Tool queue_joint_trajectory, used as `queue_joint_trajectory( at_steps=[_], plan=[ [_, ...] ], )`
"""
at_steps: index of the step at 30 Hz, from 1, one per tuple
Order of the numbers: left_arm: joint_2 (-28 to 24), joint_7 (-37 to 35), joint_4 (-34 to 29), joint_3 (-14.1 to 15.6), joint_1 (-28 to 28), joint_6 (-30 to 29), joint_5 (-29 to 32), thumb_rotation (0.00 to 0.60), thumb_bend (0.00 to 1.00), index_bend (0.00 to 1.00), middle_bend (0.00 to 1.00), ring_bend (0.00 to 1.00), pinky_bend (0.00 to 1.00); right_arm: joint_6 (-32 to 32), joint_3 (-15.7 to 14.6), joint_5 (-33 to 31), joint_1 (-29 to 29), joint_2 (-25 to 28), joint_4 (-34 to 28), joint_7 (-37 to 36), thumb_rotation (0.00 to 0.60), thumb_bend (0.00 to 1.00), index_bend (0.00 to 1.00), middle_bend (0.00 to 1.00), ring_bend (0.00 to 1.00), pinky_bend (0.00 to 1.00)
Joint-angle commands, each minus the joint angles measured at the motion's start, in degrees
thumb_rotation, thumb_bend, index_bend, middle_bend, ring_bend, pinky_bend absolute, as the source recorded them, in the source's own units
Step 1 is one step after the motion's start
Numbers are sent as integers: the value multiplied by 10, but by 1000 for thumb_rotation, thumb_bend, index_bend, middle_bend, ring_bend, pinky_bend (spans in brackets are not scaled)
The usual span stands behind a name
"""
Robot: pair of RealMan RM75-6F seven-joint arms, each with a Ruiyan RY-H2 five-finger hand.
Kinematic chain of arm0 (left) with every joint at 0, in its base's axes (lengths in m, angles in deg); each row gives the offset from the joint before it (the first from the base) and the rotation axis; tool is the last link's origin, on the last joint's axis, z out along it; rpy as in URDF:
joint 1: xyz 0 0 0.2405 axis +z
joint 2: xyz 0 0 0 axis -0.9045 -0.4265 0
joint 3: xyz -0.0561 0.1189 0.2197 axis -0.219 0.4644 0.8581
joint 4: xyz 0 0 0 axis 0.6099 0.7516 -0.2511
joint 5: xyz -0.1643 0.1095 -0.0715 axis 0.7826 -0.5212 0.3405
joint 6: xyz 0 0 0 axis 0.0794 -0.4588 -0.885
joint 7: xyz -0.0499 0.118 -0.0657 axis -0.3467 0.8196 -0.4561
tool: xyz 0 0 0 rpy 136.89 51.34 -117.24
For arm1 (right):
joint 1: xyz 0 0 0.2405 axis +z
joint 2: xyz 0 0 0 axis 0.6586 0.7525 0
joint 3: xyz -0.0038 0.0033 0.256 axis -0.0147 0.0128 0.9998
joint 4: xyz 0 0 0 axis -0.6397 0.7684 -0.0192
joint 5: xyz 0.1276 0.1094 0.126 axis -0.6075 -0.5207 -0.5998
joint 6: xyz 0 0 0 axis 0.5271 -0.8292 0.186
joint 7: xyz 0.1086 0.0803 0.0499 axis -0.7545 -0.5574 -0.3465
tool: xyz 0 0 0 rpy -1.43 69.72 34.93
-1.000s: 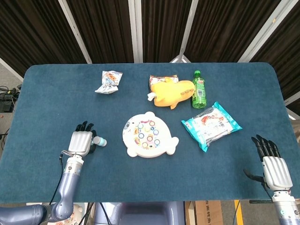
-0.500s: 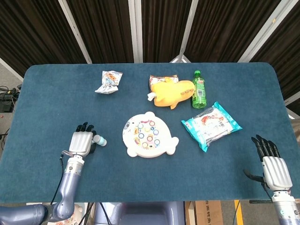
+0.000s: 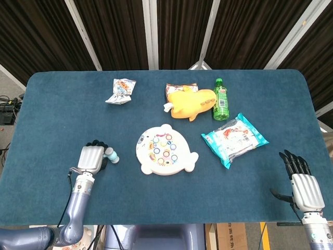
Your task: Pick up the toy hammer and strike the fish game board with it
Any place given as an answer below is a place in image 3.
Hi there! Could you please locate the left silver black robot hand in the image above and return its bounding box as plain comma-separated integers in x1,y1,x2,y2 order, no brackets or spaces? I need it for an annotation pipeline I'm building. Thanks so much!
77,140,109,174

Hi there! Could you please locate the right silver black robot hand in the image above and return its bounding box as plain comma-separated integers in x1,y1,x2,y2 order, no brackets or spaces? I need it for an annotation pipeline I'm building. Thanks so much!
270,149,326,217

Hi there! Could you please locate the light blue toy hammer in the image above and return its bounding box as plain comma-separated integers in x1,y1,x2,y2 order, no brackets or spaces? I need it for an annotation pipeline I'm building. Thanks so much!
103,147,120,164

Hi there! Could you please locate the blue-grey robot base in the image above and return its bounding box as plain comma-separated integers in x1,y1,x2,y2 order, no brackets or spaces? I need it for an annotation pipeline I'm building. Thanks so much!
104,223,206,250

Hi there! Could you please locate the white fish-shaped toy board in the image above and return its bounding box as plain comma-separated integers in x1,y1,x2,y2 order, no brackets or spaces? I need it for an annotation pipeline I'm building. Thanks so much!
135,123,200,177

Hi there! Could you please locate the toy box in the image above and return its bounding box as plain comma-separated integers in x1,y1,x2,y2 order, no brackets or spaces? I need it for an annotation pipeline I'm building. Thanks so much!
67,225,101,250

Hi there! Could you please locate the blue felt table mat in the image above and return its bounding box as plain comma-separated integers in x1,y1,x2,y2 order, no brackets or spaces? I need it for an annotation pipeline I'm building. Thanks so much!
0,69,333,227

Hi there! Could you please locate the crumpled white blue snack packet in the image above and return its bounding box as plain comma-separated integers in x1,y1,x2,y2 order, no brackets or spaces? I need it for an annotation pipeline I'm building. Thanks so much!
105,78,137,105

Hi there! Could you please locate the brown cardboard box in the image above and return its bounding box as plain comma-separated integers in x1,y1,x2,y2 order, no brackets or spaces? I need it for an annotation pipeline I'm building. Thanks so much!
205,222,249,250

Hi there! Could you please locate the teal clear food package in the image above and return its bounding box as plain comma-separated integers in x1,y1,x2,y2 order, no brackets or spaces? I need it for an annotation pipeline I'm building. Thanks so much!
200,112,270,170

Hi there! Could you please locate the yellow plush toy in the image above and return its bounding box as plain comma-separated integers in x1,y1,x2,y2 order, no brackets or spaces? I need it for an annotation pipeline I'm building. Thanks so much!
163,85,217,122

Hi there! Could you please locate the green drink bottle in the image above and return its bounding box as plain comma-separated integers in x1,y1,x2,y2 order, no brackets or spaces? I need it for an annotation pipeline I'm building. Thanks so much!
213,78,230,121

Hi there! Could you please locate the dark brown pleated curtain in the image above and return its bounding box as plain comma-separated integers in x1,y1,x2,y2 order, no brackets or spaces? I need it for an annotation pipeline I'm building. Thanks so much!
0,0,333,120

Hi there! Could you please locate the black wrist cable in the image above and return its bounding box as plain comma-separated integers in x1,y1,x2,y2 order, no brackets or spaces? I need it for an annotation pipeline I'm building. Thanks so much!
56,167,79,229

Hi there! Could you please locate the black floor cable bundle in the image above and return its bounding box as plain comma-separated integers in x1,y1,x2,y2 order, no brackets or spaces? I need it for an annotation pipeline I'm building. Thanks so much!
0,94,25,108

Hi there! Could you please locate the white frame post with foot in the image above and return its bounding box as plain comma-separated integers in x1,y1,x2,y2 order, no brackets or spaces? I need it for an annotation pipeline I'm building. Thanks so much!
188,0,222,70

